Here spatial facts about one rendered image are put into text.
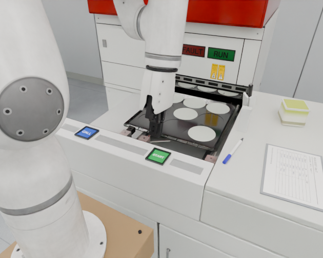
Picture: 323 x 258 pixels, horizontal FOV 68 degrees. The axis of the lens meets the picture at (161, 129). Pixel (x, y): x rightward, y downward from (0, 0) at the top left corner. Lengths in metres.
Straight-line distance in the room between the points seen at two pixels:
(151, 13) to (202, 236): 0.60
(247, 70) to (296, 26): 1.49
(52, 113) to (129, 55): 1.05
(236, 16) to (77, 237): 0.88
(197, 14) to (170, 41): 0.54
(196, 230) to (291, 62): 2.12
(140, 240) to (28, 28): 0.45
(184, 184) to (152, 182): 0.10
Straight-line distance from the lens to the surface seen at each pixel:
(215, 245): 0.78
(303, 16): 2.55
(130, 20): 0.59
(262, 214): 0.63
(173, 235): 0.83
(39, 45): 0.30
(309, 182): 0.71
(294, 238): 0.67
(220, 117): 1.01
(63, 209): 0.45
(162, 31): 0.53
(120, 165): 0.72
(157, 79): 0.53
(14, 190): 0.40
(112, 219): 0.62
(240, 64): 1.11
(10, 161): 0.41
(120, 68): 1.38
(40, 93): 0.28
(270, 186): 0.65
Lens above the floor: 1.40
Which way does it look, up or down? 34 degrees down
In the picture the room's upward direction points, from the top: straight up
